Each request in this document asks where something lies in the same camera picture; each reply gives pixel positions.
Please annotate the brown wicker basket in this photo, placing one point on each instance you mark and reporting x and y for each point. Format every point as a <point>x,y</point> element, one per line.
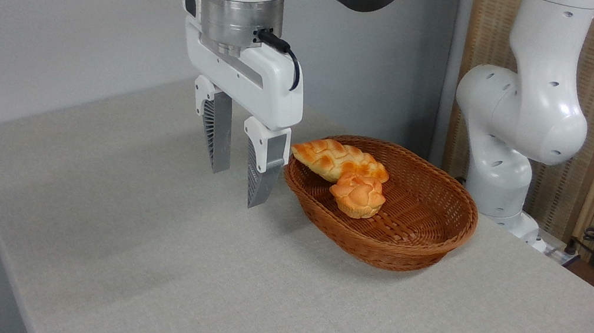
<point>419,221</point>

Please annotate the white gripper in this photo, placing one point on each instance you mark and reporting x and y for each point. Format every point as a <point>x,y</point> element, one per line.
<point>263,81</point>

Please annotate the long braided bread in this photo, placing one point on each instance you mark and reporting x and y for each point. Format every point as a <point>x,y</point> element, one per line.
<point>334,159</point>

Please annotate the round bread bun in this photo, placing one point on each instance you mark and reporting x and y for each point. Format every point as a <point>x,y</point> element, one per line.
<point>358,195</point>

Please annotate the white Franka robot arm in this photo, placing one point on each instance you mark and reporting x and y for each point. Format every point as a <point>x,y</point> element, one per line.
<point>527,107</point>

